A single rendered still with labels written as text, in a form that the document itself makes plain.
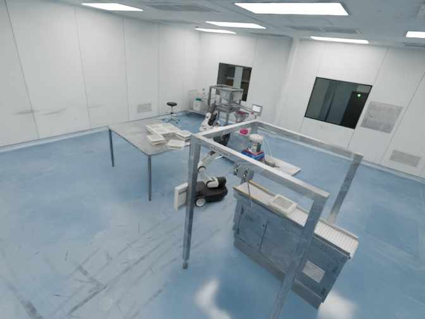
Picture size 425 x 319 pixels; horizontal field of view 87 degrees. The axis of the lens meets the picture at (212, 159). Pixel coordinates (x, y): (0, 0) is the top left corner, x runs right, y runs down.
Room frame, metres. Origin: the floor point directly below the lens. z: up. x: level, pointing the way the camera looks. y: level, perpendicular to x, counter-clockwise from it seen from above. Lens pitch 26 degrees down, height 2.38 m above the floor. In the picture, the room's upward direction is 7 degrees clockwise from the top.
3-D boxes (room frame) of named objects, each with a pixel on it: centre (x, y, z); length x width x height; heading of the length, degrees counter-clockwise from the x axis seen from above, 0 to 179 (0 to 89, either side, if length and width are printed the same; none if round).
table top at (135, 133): (3.87, 1.14, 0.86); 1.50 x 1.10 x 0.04; 48
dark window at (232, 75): (8.29, -0.37, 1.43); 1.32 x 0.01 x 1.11; 57
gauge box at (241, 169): (2.26, -0.37, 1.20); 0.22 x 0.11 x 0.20; 50
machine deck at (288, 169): (2.24, -0.61, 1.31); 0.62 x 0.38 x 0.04; 50
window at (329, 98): (6.43, -3.18, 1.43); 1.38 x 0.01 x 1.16; 57
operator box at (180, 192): (1.83, 0.25, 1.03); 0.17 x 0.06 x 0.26; 140
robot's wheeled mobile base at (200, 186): (3.37, 0.00, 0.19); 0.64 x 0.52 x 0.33; 114
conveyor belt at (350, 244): (1.99, -0.89, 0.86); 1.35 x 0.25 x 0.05; 50
